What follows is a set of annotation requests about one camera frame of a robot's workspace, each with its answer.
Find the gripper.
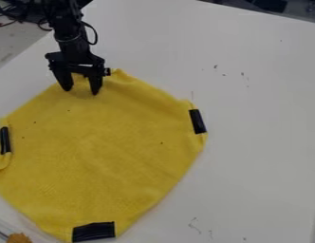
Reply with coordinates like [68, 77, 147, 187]
[43, 33, 112, 96]

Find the yellow cloth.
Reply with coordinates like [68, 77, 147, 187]
[0, 67, 210, 243]

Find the orange toy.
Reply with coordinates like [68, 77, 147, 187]
[5, 232, 34, 243]

